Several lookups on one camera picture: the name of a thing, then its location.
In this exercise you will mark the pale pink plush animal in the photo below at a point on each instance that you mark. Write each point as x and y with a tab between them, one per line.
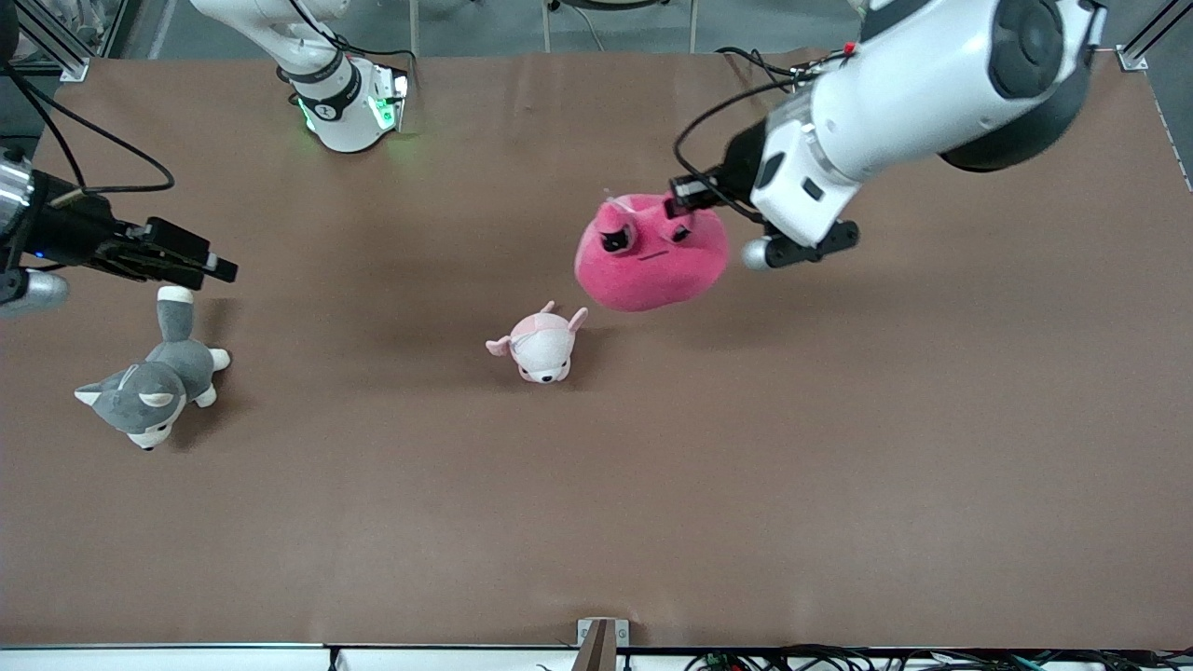
541	349

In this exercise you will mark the grey and white plush dog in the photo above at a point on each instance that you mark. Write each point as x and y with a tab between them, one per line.
158	382

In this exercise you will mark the magenta round plush toy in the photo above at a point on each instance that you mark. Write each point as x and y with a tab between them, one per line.
652	280

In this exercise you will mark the white table edge rail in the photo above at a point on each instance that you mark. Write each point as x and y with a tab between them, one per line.
186	660

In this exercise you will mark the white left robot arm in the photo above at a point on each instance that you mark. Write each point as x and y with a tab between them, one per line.
913	102

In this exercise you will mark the aluminium frame profile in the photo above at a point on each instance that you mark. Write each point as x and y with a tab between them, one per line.
56	51
1132	58

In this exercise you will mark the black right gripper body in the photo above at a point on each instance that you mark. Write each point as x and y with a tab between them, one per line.
76	235

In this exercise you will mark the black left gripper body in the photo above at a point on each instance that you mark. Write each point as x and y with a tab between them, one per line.
743	161

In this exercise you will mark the brown table cover sheet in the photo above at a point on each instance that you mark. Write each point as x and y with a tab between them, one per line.
839	466

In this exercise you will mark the white metal leg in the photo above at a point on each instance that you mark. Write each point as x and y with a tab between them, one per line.
414	28
692	28
546	28

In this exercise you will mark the small metal edge bracket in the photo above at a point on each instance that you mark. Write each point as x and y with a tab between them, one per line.
623	634

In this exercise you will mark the brown wooden post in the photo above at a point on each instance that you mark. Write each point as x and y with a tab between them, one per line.
596	652

